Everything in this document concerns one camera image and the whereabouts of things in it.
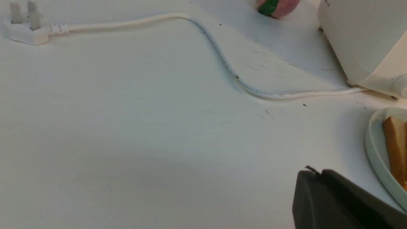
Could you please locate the white two-slot toaster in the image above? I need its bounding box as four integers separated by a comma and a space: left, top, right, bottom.
317, 0, 407, 98

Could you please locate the toasted bread slice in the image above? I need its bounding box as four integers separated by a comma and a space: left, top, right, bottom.
382, 116, 407, 191

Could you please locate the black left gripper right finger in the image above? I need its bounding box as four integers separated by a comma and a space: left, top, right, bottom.
321, 169, 406, 229

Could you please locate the light green round plate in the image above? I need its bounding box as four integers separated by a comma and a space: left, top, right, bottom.
365, 108, 407, 212

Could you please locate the white toaster power cord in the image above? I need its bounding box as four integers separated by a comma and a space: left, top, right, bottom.
3, 1, 369, 101

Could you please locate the pink peach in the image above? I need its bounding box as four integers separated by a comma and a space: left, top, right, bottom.
256, 0, 300, 18

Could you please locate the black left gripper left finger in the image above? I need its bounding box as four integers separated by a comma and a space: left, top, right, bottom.
292, 170, 360, 229

